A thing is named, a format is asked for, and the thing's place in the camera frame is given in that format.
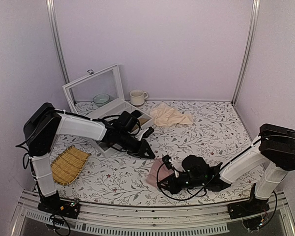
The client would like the pink and white underwear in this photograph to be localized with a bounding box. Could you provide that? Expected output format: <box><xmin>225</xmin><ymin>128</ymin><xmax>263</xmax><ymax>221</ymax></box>
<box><xmin>146</xmin><ymin>159</ymin><xmax>174</xmax><ymax>187</ymax></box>

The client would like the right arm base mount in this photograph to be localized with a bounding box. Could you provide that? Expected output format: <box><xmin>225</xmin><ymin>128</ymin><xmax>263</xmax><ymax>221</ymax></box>
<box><xmin>227</xmin><ymin>191</ymin><xmax>269</xmax><ymax>219</ymax></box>

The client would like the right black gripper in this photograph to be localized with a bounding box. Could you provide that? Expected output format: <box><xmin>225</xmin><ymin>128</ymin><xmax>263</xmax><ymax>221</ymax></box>
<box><xmin>158</xmin><ymin>174</ymin><xmax>206</xmax><ymax>195</ymax></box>

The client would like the woven bamboo tray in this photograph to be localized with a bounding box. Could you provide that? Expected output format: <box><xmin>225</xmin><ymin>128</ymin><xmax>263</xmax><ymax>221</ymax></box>
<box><xmin>51</xmin><ymin>146</ymin><xmax>91</xmax><ymax>186</ymax></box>

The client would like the aluminium front rail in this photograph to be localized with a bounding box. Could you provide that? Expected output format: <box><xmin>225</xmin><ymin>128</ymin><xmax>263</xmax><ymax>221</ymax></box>
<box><xmin>9</xmin><ymin>190</ymin><xmax>295</xmax><ymax>236</ymax></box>

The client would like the olive rolled garment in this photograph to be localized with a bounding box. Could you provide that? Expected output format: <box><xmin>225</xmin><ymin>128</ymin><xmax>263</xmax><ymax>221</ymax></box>
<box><xmin>138</xmin><ymin>118</ymin><xmax>149</xmax><ymax>126</ymax></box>

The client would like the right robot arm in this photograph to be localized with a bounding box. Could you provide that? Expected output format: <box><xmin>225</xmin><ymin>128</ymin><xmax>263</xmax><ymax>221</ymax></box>
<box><xmin>156</xmin><ymin>123</ymin><xmax>295</xmax><ymax>214</ymax></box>

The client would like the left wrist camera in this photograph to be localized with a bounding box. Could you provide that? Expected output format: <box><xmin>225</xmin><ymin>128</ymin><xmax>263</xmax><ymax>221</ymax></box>
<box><xmin>118</xmin><ymin>111</ymin><xmax>155</xmax><ymax>141</ymax></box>

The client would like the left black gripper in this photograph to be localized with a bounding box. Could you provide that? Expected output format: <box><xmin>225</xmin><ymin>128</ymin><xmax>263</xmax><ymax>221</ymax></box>
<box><xmin>118</xmin><ymin>131</ymin><xmax>156</xmax><ymax>159</ymax></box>

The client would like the aluminium corner post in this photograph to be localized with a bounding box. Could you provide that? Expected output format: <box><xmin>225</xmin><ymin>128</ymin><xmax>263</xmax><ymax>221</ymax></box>
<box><xmin>232</xmin><ymin>0</ymin><xmax>260</xmax><ymax>107</ymax></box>
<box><xmin>46</xmin><ymin>0</ymin><xmax>69</xmax><ymax>84</ymax></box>

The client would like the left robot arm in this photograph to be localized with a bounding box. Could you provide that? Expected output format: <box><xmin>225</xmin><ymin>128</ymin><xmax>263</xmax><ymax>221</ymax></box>
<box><xmin>16</xmin><ymin>103</ymin><xmax>155</xmax><ymax>213</ymax></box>

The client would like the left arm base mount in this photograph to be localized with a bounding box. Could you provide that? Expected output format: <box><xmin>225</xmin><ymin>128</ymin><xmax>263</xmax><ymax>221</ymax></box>
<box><xmin>38</xmin><ymin>191</ymin><xmax>81</xmax><ymax>219</ymax></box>

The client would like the left aluminium corner post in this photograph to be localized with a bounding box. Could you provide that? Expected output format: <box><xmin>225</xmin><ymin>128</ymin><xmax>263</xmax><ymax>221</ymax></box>
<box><xmin>46</xmin><ymin>0</ymin><xmax>69</xmax><ymax>84</ymax></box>

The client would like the floral patterned table mat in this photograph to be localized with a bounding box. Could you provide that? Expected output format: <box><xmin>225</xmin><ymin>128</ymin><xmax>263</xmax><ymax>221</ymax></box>
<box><xmin>51</xmin><ymin>101</ymin><xmax>264</xmax><ymax>205</ymax></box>

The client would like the white ceramic mug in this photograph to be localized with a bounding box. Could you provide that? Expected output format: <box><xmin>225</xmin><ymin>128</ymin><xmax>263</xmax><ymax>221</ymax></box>
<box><xmin>129</xmin><ymin>89</ymin><xmax>148</xmax><ymax>106</ymax></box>

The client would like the white framed glass lid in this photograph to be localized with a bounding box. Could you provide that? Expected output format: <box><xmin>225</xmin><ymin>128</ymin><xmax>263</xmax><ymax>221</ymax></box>
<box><xmin>62</xmin><ymin>64</ymin><xmax>125</xmax><ymax>118</ymax></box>

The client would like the clear glass bowl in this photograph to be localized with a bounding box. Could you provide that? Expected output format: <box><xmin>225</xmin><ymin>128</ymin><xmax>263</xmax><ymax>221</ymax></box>
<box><xmin>93</xmin><ymin>93</ymin><xmax>111</xmax><ymax>106</ymax></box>

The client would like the white divided organizer box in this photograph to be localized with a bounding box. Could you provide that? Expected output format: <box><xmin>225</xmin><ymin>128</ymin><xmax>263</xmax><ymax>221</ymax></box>
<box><xmin>87</xmin><ymin>99</ymin><xmax>155</xmax><ymax>159</ymax></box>

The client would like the right aluminium corner post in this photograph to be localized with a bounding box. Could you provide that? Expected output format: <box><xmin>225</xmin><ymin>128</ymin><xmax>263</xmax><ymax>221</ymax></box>
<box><xmin>232</xmin><ymin>0</ymin><xmax>260</xmax><ymax>107</ymax></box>

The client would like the cream beige underwear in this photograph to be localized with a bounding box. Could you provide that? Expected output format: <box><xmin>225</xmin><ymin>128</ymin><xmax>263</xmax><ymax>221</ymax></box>
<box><xmin>149</xmin><ymin>103</ymin><xmax>194</xmax><ymax>127</ymax></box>

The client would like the black rolled garment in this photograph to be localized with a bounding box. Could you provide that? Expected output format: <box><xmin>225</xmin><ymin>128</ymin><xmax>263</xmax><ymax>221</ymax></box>
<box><xmin>131</xmin><ymin>110</ymin><xmax>142</xmax><ymax>118</ymax></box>

